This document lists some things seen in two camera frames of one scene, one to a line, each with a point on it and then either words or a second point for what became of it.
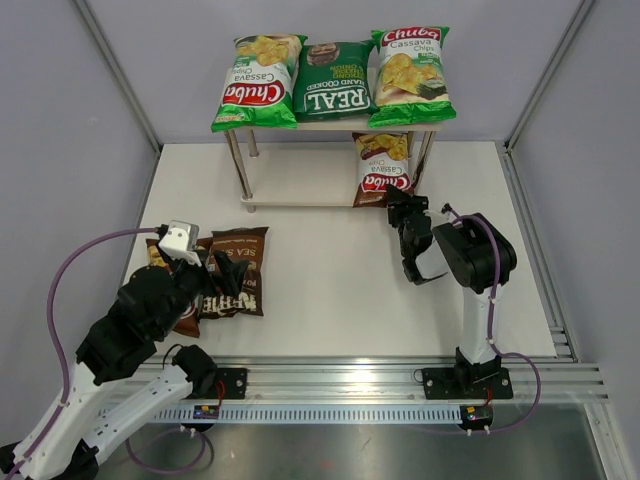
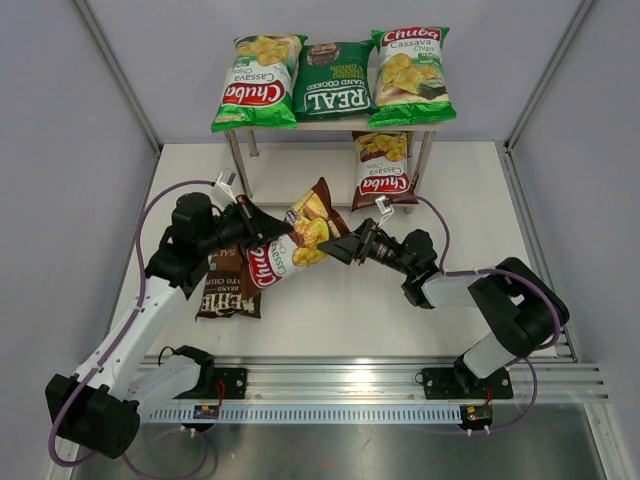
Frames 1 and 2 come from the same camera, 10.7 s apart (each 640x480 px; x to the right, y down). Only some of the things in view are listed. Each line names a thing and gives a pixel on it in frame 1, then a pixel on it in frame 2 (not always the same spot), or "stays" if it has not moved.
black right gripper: (398, 202) -> (341, 248)
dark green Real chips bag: (334, 80) stays
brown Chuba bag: (189, 321) -> (314, 221)
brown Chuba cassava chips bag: (384, 159) stays
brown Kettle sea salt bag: (239, 244) stays
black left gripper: (232, 271) -> (264, 226)
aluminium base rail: (535, 379) stays
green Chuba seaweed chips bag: (411, 80) stays
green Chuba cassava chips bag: (261, 84) stays
